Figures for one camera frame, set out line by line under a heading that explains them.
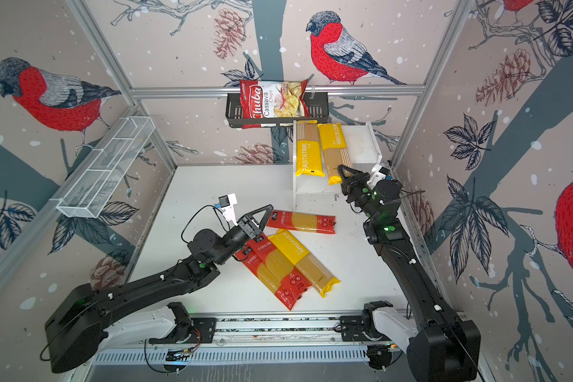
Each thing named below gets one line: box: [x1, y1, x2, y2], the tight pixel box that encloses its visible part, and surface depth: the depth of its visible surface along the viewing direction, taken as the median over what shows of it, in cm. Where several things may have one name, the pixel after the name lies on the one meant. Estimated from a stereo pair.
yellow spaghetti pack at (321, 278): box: [268, 228, 342, 299], surface depth 87 cm
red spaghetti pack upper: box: [246, 233, 313, 297], surface depth 85 cm
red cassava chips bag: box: [239, 78, 311, 129], surface depth 89 cm
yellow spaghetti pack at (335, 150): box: [316, 122, 353, 186], surface depth 79 cm
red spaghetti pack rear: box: [267, 210, 336, 234], surface depth 98 cm
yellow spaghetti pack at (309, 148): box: [296, 119, 325, 178], surface depth 79 cm
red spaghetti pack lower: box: [233, 241, 304, 312], surface depth 83 cm
